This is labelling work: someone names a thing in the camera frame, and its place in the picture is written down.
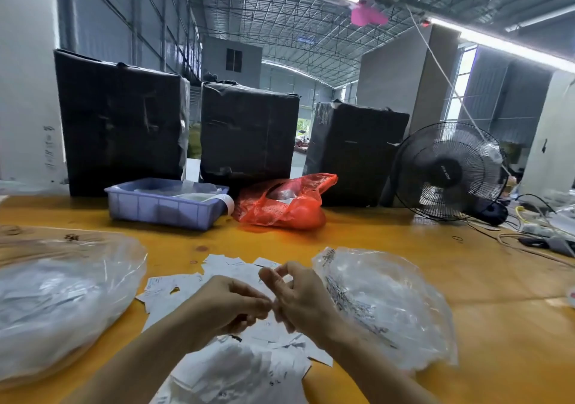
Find person's left hand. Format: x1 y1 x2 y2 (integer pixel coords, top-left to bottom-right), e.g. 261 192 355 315
180 275 273 350

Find person's right hand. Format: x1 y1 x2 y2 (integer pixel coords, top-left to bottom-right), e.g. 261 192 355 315
259 261 346 346

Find pile of white labels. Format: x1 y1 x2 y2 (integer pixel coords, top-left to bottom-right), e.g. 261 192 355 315
135 254 334 404

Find clear plastic bag black print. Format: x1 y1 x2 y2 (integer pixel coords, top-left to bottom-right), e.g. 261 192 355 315
311 246 459 373

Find large clear bag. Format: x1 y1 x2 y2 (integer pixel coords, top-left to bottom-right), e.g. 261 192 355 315
0 227 149 388

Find person's left forearm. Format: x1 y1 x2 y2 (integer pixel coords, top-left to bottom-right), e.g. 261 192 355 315
63 323 210 404

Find person's right forearm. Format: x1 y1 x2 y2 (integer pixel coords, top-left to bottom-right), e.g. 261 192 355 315
316 323 441 404

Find red plastic bag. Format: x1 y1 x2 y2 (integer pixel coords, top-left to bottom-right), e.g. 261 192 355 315
234 173 340 231

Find blue plastic bin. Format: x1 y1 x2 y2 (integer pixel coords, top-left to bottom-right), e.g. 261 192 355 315
105 178 235 231

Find large black wrapped bale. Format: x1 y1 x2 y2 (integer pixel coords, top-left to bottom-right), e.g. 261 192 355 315
199 81 301 189
304 101 411 208
54 49 192 198

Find black table fan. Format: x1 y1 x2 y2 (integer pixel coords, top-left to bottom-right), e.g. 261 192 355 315
394 121 512 223

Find grey cabin with window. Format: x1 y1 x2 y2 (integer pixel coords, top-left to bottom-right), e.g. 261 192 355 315
201 38 264 88

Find pink hanging object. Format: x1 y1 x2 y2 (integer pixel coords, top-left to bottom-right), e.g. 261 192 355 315
349 2 390 28

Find white pillar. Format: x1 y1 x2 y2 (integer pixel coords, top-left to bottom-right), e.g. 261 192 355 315
0 0 66 189

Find bundle of cables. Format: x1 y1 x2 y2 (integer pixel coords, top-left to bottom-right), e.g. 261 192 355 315
467 193 575 261

